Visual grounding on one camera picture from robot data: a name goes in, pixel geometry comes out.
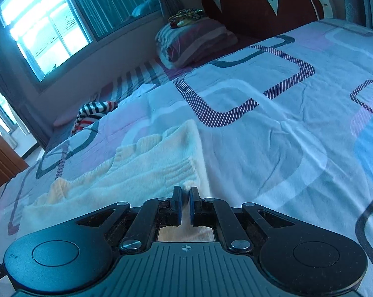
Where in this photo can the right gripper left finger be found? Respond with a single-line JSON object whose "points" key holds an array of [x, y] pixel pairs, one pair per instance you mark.
{"points": [[154, 214]]}

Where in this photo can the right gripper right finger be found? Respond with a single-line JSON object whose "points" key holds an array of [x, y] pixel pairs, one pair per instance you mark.
{"points": [[219, 216]]}

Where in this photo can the cream knit sweater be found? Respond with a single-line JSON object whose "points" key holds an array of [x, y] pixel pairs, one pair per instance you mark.
{"points": [[150, 168]]}

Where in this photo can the brown wooden door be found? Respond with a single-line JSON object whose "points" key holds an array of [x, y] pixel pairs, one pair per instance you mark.
{"points": [[2, 163]]}

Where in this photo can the black white striped garment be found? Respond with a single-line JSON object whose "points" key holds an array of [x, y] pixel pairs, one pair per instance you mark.
{"points": [[91, 112]]}

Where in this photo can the patterned bed sheet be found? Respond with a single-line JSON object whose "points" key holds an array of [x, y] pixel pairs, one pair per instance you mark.
{"points": [[286, 123]]}

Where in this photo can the pink pillow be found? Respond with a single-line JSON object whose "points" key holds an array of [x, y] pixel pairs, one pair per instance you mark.
{"points": [[65, 118]]}

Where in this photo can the striped mattress cover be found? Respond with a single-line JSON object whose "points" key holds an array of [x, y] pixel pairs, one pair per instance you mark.
{"points": [[149, 75]]}

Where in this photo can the white sheer balcony curtain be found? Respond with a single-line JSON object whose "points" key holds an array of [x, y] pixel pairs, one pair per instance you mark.
{"points": [[10, 122]]}

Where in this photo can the striped folded quilt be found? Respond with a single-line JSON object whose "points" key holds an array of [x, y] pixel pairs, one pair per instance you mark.
{"points": [[179, 47]]}

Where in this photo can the dark grey curtain left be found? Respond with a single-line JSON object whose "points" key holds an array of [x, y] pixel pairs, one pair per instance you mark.
{"points": [[22, 105]]}

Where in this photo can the red white headboard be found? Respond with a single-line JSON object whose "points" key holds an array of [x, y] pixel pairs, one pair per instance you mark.
{"points": [[262, 19]]}

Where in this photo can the window with teal curtain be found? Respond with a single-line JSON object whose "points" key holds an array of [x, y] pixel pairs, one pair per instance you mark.
{"points": [[49, 32]]}

